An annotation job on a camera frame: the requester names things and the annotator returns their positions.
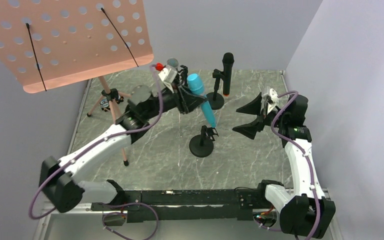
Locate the blue microphone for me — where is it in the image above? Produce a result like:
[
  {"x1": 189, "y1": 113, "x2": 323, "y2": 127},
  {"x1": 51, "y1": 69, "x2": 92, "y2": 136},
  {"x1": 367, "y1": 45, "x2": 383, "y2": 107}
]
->
[{"x1": 186, "y1": 73, "x2": 217, "y2": 128}]

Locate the black round-base mic stand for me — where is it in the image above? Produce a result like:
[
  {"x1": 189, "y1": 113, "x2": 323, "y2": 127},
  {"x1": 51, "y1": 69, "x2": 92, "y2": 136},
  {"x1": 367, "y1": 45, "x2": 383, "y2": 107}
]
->
[{"x1": 207, "y1": 69, "x2": 225, "y2": 110}]

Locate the black microphone silver grille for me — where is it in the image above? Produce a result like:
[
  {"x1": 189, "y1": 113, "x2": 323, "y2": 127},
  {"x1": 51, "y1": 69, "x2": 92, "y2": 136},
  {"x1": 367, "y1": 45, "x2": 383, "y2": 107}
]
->
[{"x1": 166, "y1": 57, "x2": 179, "y2": 69}]

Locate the black microphone orange end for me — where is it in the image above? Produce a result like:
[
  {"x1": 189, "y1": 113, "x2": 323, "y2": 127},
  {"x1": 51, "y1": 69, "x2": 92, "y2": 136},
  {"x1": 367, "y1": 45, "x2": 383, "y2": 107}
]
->
[{"x1": 222, "y1": 52, "x2": 235, "y2": 97}]

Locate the black shock mount tripod stand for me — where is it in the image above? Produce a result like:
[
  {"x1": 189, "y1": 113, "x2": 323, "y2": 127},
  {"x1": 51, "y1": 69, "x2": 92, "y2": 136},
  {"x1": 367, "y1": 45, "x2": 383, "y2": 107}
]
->
[{"x1": 178, "y1": 65, "x2": 189, "y2": 86}]

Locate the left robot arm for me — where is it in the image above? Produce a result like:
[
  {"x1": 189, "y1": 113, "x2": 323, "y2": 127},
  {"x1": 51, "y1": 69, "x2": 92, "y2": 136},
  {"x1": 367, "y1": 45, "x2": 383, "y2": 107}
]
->
[{"x1": 39, "y1": 85, "x2": 206, "y2": 213}]

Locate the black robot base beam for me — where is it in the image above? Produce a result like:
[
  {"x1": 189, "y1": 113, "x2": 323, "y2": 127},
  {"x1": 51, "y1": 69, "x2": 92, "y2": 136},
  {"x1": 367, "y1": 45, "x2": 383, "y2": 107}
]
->
[{"x1": 91, "y1": 187, "x2": 272, "y2": 223}]

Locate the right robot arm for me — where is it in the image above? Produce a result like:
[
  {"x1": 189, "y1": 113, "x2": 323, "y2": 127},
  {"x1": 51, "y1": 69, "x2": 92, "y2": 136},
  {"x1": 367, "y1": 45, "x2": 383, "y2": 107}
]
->
[{"x1": 233, "y1": 88, "x2": 336, "y2": 240}]

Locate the pink perforated music stand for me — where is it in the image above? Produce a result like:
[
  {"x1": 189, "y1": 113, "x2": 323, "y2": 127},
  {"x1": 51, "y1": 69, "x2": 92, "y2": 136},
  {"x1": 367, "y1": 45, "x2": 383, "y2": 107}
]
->
[{"x1": 0, "y1": 0, "x2": 154, "y2": 162}]

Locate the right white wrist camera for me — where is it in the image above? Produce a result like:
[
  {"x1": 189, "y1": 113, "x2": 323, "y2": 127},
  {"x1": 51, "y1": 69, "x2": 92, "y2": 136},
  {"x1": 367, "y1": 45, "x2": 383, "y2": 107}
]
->
[{"x1": 262, "y1": 87, "x2": 279, "y2": 115}]

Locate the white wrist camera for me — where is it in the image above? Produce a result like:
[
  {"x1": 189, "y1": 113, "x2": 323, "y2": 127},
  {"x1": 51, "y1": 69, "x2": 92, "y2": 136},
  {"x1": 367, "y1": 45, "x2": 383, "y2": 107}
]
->
[
  {"x1": 155, "y1": 62, "x2": 178, "y2": 93},
  {"x1": 262, "y1": 87, "x2": 279, "y2": 115}
]

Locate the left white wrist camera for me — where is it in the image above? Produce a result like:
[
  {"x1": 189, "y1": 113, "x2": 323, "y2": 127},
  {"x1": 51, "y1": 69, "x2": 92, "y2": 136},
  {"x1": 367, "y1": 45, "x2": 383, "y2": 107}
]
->
[{"x1": 155, "y1": 62, "x2": 178, "y2": 93}]

